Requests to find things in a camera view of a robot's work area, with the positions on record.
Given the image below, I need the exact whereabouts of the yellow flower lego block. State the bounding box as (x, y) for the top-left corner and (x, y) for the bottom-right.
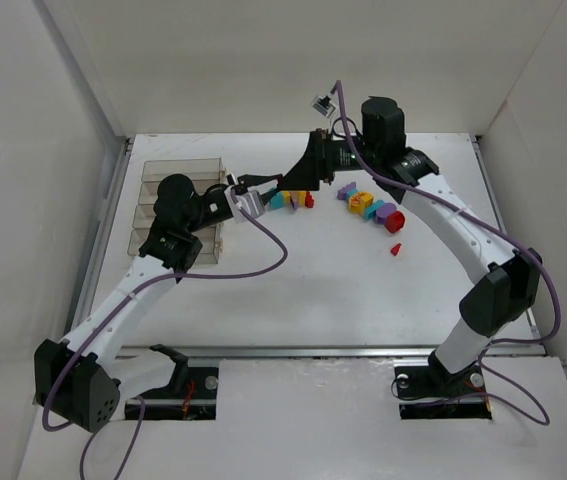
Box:
(348, 192), (374, 216)

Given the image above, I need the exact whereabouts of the small red lego piece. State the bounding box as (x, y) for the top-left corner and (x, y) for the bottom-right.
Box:
(390, 243), (402, 256)

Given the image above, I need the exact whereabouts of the teal lego block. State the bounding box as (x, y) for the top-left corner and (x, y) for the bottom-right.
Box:
(270, 192), (287, 210)
(362, 200), (385, 220)

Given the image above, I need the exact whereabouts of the purple square lego block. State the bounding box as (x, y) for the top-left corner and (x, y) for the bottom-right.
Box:
(374, 203), (397, 225)

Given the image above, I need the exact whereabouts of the red round lego block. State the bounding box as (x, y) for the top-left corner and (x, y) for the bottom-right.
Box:
(385, 211), (406, 234)

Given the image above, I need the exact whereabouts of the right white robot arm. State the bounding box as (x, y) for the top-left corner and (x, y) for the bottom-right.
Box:
(276, 96), (542, 400)

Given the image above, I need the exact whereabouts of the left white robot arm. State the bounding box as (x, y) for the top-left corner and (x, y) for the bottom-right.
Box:
(34, 174), (233, 433)

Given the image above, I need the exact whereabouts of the clear compartment organizer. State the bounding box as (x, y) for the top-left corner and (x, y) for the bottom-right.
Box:
(127, 157), (225, 257)

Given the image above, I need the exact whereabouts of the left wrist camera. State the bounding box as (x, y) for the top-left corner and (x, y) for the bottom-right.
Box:
(235, 191), (266, 219)

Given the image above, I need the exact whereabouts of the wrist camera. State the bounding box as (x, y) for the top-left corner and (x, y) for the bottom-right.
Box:
(311, 94), (337, 118)
(235, 191), (266, 219)

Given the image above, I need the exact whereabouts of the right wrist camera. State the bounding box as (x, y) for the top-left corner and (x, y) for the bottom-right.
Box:
(311, 94), (337, 118)

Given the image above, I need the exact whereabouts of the aluminium rail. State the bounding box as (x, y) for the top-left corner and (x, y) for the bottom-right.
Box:
(117, 344), (546, 359)

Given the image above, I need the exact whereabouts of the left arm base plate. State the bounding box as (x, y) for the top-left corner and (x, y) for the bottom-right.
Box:
(140, 361), (219, 421)

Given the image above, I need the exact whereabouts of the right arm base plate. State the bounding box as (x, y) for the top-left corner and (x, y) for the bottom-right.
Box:
(391, 364), (492, 420)

